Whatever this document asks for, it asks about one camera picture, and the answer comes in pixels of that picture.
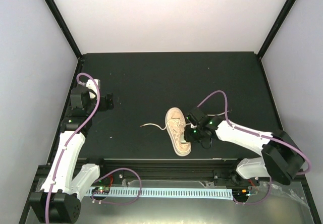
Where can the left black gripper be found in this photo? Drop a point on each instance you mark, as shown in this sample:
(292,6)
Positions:
(104,107)

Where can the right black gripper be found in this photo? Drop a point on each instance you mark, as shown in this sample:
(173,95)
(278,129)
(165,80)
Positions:
(188,137)

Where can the white shoelace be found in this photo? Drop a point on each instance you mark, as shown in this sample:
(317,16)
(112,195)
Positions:
(154,126)

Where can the beige sneaker shoe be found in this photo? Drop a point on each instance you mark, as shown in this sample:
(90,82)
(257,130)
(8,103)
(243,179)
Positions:
(175,126)

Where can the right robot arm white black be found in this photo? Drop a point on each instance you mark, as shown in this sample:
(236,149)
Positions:
(278,158)

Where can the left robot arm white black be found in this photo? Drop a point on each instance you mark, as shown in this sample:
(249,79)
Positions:
(59,198)

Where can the right small circuit board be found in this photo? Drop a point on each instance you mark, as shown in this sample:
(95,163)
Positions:
(247,192)

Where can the small circuit board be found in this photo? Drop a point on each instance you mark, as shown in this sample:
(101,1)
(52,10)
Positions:
(247,192)
(100,190)

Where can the left small circuit board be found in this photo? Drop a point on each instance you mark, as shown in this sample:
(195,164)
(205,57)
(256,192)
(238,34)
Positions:
(100,190)

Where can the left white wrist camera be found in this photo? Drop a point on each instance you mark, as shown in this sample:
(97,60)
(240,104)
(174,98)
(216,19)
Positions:
(90,85)

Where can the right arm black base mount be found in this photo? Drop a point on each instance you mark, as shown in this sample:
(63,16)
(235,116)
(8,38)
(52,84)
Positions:
(225,177)

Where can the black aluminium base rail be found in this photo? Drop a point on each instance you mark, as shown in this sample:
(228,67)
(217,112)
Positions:
(166,169)

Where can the white slotted cable duct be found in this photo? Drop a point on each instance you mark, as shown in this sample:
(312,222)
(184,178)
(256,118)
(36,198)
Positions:
(198,193)

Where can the left black frame post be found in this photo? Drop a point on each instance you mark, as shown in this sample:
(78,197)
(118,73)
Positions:
(63,27)

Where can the black frame post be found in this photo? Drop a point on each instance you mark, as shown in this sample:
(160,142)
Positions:
(288,5)
(63,27)

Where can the right black frame post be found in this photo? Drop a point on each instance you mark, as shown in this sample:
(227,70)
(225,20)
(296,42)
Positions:
(288,5)

